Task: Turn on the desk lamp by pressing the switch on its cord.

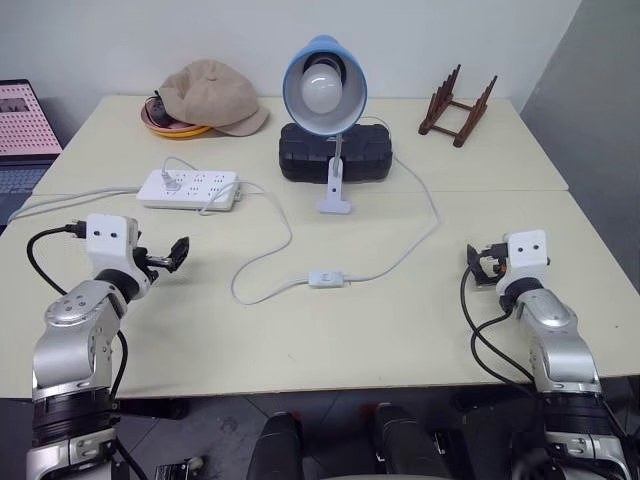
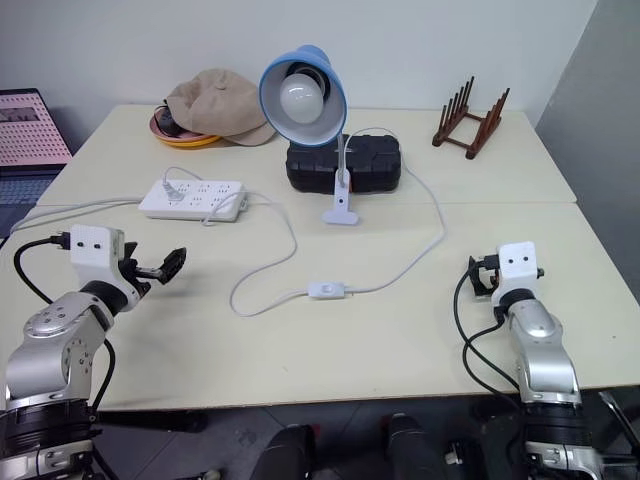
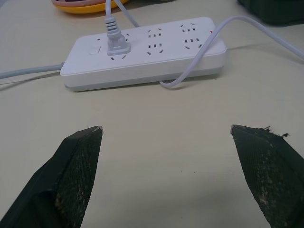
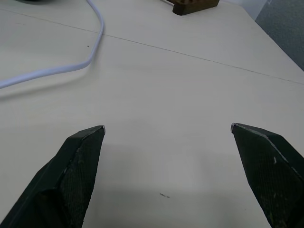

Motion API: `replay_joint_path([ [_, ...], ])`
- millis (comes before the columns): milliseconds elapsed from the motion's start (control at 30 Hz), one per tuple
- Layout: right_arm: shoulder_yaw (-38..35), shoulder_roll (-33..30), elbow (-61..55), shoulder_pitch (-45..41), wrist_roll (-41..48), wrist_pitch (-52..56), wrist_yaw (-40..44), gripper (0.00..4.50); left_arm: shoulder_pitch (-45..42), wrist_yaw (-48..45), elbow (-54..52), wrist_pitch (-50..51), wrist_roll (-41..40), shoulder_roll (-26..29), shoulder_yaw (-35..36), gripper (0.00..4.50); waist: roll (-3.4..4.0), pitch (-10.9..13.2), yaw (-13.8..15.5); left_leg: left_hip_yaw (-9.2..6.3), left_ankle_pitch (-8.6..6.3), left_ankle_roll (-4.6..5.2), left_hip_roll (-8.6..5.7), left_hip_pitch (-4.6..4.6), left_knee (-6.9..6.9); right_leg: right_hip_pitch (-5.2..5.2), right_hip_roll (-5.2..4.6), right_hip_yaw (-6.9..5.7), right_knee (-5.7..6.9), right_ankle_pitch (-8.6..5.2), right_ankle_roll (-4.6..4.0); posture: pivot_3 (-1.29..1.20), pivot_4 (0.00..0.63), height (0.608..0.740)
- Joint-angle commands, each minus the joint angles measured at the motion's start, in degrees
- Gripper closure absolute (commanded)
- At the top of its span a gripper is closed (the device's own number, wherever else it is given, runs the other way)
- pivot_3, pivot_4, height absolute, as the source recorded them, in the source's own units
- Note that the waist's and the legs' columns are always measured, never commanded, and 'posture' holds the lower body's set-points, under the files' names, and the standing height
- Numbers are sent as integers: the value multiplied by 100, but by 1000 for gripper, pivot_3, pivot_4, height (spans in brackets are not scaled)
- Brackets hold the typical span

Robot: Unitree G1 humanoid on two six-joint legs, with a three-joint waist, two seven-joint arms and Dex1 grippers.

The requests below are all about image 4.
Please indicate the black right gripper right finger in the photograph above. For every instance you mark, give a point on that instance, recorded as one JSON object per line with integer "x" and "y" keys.
{"x": 268, "y": 171}

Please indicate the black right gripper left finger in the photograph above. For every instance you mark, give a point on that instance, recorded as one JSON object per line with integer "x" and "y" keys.
{"x": 71, "y": 175}

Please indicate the brown wooden block holder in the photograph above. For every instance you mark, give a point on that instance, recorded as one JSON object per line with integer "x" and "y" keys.
{"x": 193, "y": 6}

